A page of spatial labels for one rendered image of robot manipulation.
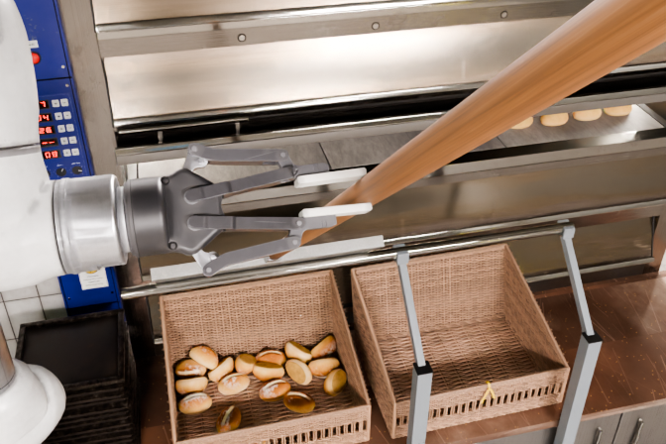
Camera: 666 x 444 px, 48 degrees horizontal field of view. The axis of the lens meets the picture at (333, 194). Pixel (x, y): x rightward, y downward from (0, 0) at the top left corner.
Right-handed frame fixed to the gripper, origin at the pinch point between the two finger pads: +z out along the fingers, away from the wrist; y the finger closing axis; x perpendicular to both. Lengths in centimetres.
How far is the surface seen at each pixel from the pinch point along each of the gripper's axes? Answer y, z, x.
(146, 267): -4, -29, -156
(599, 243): 8, 128, -171
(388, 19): -59, 44, -111
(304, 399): 42, 13, -153
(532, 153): -23, 95, -144
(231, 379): 33, -7, -162
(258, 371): 32, 1, -163
